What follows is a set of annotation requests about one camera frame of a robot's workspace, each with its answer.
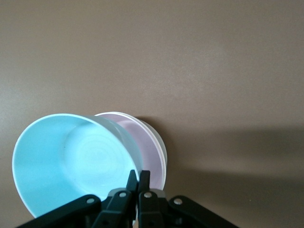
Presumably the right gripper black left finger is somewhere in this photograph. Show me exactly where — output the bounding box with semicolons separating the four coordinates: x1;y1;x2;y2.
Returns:
18;169;139;228

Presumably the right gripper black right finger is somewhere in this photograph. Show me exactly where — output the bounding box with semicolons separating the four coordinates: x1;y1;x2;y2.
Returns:
137;170;241;228

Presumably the pink bowl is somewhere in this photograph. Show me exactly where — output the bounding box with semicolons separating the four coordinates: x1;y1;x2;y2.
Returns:
94;111;167;192

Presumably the blue bowl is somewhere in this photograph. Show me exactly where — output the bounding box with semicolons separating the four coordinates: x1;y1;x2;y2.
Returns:
12;113;144;220

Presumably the white bowl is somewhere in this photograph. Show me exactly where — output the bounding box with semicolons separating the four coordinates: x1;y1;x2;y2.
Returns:
118;112;170;191

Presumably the brown table cover sheet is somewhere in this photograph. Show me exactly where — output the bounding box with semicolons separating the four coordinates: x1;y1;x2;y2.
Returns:
0;0;304;228

